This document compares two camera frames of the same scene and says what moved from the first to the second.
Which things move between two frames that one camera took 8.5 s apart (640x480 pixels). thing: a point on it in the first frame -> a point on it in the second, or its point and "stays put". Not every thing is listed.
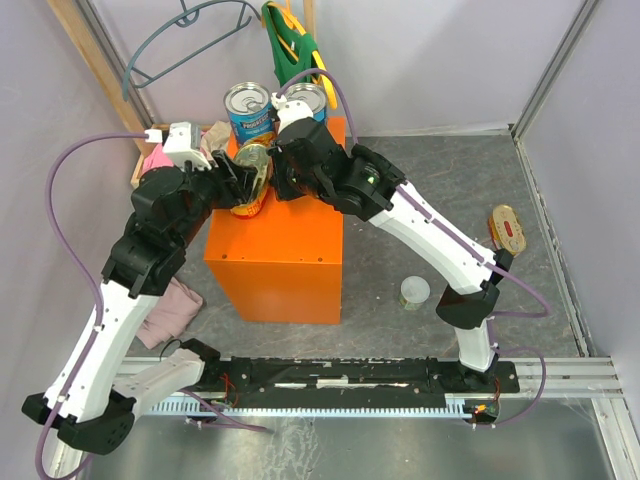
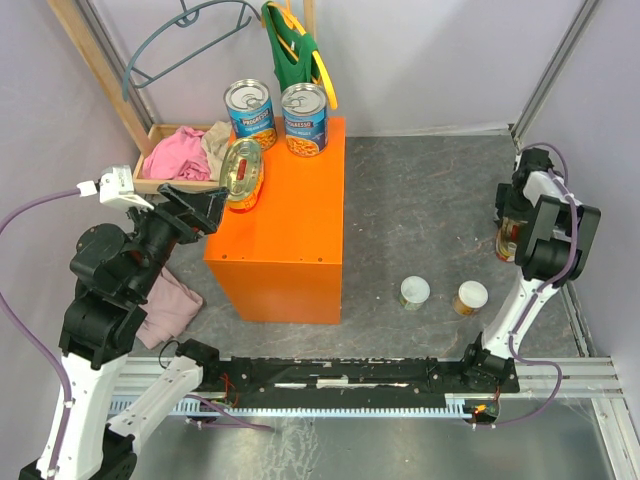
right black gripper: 277,165 -> 502,192
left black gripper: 234,181 -> 194,211
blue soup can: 250,108 stays put
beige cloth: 217,136 stays put
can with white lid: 413,292 stays put
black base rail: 466,389 stays put
